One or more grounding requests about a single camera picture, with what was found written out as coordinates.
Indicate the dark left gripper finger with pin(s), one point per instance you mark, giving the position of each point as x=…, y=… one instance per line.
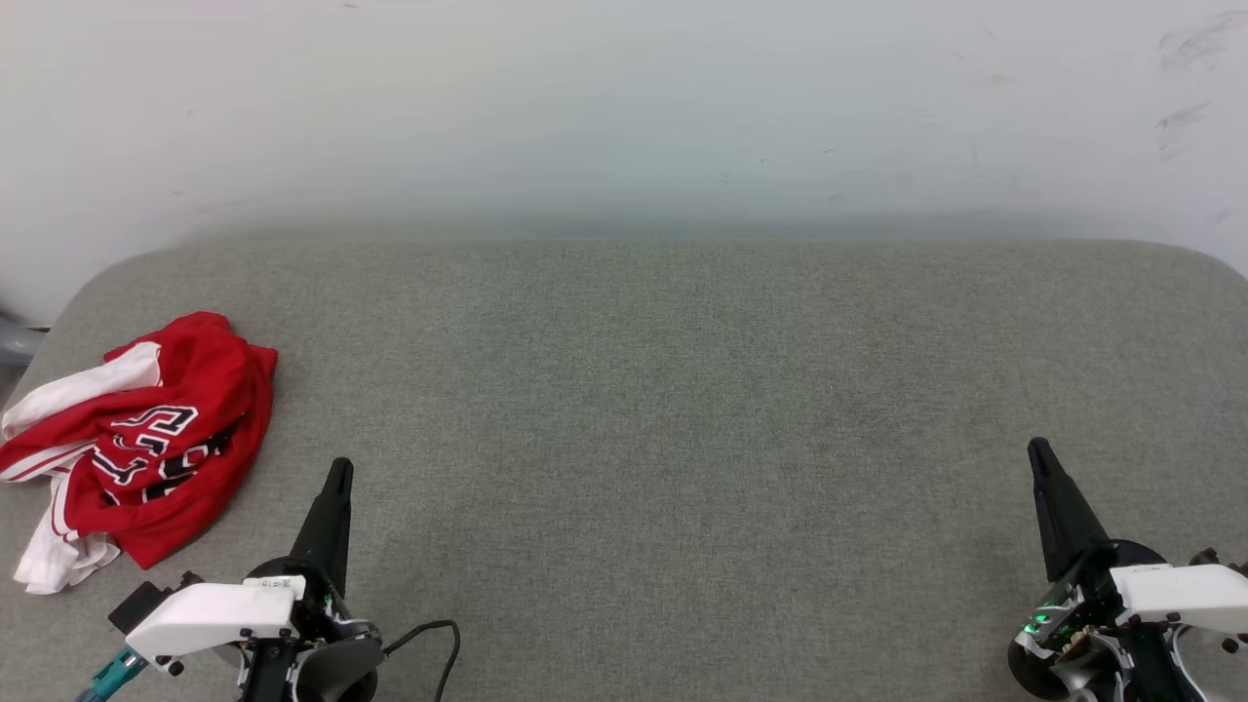
x=330, y=526

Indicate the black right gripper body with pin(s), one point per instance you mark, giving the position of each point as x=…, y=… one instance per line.
x=1072, y=614

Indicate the grey fabric sofa seat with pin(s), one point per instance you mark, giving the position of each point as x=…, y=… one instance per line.
x=663, y=439

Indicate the red white basketball jersey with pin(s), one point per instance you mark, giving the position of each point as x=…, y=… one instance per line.
x=166, y=448

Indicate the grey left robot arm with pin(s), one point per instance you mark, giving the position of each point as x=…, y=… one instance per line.
x=336, y=673

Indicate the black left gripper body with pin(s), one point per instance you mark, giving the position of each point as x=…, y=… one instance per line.
x=327, y=614

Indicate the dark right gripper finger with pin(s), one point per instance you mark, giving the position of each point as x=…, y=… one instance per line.
x=1063, y=517

